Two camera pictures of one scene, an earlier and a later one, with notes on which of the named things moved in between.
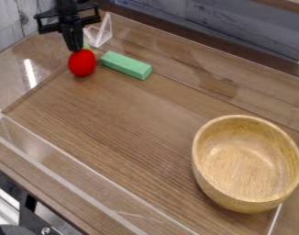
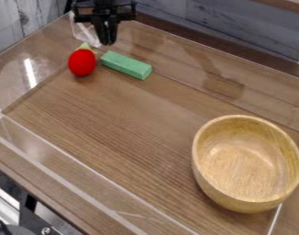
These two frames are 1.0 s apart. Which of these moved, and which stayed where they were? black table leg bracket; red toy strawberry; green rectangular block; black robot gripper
Moved: black robot gripper
Stayed: black table leg bracket; green rectangular block; red toy strawberry
